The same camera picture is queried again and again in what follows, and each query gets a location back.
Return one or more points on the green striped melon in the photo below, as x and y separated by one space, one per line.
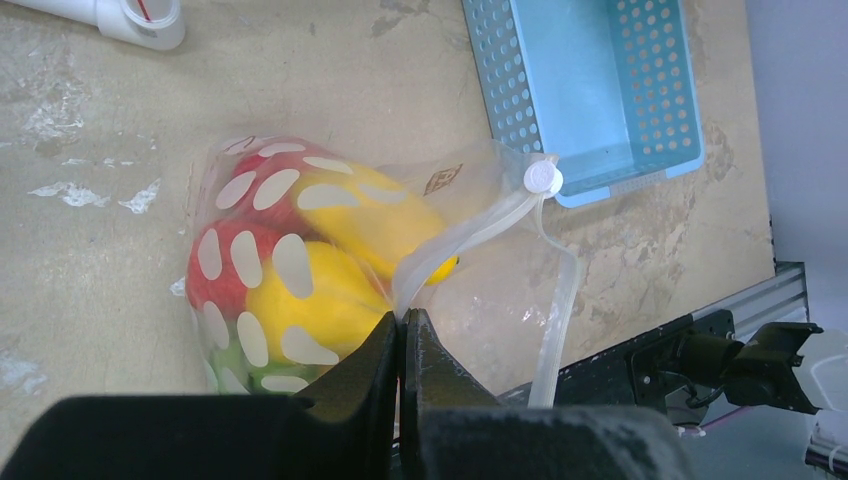
229 372

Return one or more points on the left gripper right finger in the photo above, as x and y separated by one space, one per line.
451 427

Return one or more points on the yellow mango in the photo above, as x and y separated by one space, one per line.
366 213

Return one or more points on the yellow lemon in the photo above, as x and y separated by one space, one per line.
331 322

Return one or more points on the aluminium frame rail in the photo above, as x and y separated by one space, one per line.
781 298

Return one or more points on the wrinkled red strawberry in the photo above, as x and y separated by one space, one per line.
226 291

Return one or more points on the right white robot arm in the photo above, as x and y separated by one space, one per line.
827 447

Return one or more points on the white pvc pipe frame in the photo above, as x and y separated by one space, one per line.
153 24

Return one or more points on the smooth red apple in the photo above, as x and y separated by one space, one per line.
268 200

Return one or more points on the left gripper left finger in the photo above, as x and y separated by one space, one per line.
339 427

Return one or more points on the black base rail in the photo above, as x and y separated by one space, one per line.
702 357

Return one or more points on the light blue plastic basket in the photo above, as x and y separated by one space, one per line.
607 86

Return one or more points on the clear dotted zip bag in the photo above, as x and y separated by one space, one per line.
298 251

